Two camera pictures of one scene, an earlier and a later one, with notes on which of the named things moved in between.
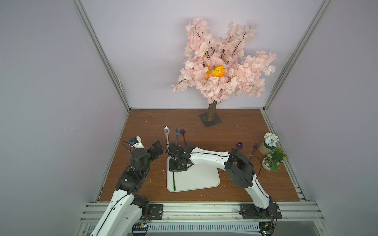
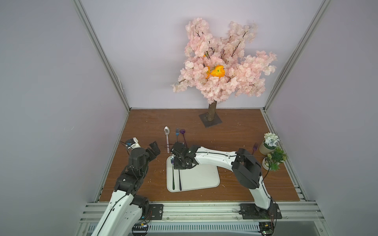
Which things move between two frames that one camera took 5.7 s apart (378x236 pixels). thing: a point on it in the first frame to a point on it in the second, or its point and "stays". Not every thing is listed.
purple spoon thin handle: x=182 y=131 stays
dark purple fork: x=254 y=149 stays
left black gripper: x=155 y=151 stays
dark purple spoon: x=239 y=145 to x=180 y=188
